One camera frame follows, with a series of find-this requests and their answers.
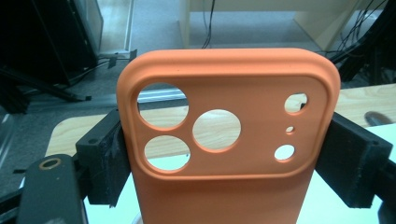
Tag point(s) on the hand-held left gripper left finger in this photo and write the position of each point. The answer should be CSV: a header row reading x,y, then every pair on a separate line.
x,y
102,161

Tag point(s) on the black stand leg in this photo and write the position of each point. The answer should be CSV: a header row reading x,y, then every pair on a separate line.
x,y
46,88

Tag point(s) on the beige wooden furniture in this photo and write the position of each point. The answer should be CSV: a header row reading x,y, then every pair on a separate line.
x,y
323,28

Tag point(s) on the dark blurry object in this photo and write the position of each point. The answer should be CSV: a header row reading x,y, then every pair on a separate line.
x,y
376,118

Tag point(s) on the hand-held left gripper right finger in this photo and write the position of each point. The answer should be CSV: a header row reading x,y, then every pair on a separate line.
x,y
351,161

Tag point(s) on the aluminium rail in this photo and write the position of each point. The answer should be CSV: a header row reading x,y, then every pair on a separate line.
x,y
162,95

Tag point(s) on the orange phone case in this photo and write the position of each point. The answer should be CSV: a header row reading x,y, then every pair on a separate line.
x,y
249,193

